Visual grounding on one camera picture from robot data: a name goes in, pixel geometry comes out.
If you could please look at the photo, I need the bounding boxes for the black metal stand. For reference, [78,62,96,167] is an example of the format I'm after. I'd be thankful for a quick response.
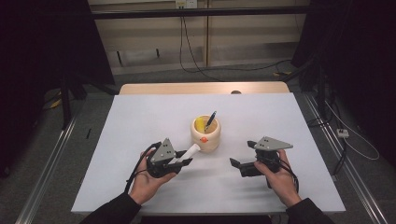
[298,57,331,120]
[59,73,89,131]

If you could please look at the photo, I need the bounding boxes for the cream round pen holder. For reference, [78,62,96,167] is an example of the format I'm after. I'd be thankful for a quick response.
[190,115,222,154]

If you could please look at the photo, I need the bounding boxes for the blue pen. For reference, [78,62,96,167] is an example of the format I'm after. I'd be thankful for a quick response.
[204,110,218,133]

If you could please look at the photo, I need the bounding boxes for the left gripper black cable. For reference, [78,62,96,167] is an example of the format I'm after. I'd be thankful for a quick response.
[123,141,163,194]

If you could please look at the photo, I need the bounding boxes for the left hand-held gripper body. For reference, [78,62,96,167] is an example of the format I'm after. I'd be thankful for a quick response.
[145,137,185,179]

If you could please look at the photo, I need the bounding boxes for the wooden table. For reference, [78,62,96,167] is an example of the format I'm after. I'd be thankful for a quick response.
[119,81,290,95]

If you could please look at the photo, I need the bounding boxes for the yellow highlighter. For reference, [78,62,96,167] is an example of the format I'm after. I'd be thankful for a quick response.
[194,116,206,133]

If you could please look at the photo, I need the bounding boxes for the white wall socket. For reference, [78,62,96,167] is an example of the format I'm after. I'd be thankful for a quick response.
[175,0,199,9]

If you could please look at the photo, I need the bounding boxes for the black curtain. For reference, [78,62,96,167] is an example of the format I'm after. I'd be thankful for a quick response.
[290,0,396,161]
[0,0,116,180]

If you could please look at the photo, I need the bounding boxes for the black hanging cable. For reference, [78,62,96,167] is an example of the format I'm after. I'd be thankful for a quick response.
[178,15,292,82]

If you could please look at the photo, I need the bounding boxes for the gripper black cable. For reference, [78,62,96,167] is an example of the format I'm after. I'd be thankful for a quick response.
[123,141,163,194]
[264,157,301,194]

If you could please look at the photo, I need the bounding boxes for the white glue stick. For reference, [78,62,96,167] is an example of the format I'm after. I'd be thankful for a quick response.
[169,143,202,165]

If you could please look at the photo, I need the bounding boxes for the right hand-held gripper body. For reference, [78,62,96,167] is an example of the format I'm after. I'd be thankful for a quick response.
[240,135,294,179]

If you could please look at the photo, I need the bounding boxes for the black horizontal bar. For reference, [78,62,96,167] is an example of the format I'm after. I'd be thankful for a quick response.
[91,5,310,21]

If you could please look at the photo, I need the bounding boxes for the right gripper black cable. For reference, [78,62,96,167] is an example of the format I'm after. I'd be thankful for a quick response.
[264,157,301,194]

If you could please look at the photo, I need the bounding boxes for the white floor cable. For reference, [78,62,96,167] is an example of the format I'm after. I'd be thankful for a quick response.
[324,101,381,161]

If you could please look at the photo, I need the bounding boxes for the person's right hand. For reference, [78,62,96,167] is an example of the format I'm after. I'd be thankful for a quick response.
[253,148,303,209]

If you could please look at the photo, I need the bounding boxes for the aluminium floor rail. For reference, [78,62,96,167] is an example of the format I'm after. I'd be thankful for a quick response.
[303,92,389,224]
[14,116,78,224]

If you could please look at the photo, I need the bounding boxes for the person's left hand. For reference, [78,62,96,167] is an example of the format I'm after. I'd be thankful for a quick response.
[128,147,178,206]

